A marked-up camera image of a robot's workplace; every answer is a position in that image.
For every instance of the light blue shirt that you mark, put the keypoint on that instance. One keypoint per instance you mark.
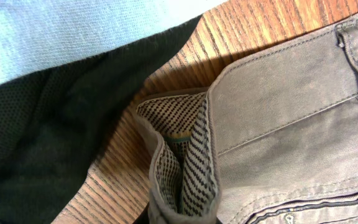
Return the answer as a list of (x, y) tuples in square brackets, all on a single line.
[(39, 34)]

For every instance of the grey shorts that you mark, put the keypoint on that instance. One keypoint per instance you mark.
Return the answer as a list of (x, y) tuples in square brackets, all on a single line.
[(274, 139)]

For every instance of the black garment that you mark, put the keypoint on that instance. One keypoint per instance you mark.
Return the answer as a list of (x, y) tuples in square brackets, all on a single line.
[(53, 122)]

